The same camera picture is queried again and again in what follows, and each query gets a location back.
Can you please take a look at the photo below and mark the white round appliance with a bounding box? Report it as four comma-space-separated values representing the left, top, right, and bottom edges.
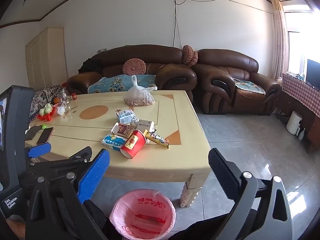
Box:
286, 111, 303, 135

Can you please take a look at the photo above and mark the smartphone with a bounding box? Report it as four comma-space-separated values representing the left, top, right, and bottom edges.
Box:
36, 127, 54, 145

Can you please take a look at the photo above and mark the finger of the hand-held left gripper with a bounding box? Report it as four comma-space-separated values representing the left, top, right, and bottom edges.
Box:
26, 142, 52, 160
27, 146, 92, 178

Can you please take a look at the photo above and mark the beige curtain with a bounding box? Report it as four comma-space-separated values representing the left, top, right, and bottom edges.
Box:
271, 0, 290, 80

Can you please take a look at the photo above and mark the dark remote control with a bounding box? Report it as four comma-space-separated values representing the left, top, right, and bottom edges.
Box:
24, 125, 42, 141

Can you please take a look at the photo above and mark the red paper cup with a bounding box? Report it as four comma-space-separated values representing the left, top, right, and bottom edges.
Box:
120, 129, 146, 159

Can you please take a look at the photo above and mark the cream wardrobe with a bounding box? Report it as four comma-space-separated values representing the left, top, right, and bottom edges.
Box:
25, 26, 68, 90

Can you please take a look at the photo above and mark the red fruit plate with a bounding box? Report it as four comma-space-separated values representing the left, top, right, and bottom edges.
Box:
37, 104, 54, 121

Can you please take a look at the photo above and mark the yellow snack wrapper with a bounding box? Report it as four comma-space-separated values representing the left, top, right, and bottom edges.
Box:
144, 129, 170, 149

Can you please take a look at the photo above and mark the glass jar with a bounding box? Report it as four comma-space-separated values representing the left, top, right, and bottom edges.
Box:
58, 87, 71, 105

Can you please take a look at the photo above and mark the black cable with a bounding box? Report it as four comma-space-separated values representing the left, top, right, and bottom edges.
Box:
172, 0, 188, 48

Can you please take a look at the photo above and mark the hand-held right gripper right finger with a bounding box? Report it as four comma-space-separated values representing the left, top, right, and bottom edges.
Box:
208, 148, 293, 240

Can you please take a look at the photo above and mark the black monitor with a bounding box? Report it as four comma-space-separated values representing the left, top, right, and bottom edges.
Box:
305, 59, 320, 92

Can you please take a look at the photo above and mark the round pink cushion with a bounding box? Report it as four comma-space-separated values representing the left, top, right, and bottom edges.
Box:
122, 58, 147, 75

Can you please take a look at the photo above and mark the blue white medicine box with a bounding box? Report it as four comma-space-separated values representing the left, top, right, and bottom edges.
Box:
101, 133, 128, 152

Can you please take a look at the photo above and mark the brown leather sofa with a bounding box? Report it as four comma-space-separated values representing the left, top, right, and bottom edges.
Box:
65, 44, 198, 103

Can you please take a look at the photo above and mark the bin with pink bag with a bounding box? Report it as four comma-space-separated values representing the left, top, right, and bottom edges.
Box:
109, 189, 177, 240

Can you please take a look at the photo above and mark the plastic bag of peanuts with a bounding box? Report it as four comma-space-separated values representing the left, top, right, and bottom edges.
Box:
124, 74, 157, 106

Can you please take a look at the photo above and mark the brown printed snack box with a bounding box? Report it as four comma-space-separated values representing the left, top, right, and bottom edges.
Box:
111, 122, 136, 138

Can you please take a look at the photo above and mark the small blue white carton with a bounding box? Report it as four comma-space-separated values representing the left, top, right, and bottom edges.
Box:
116, 109, 136, 125

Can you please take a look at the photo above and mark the black and white box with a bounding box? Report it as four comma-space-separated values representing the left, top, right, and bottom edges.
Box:
136, 119, 155, 133

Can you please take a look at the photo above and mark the pink knitted cushion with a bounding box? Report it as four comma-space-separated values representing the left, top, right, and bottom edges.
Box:
182, 45, 199, 67

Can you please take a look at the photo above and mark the patterned blanket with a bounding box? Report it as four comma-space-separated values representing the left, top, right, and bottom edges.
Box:
29, 85, 62, 120

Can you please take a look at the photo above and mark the pale armchair seat cover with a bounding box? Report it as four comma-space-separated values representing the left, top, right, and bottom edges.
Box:
234, 78, 266, 95

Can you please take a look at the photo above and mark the brown leather armchair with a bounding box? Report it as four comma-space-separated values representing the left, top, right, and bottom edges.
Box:
192, 49, 282, 115

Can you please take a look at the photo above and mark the blue floral sofa cover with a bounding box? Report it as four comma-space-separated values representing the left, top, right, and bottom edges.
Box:
87, 74, 157, 94

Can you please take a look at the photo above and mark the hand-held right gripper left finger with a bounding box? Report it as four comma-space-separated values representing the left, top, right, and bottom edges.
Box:
25, 149, 111, 240

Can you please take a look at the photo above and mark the red checked tablecloth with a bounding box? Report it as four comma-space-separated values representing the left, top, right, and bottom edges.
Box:
281, 73, 320, 118

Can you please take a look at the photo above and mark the black clothing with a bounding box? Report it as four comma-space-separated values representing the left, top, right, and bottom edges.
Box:
78, 58, 103, 74

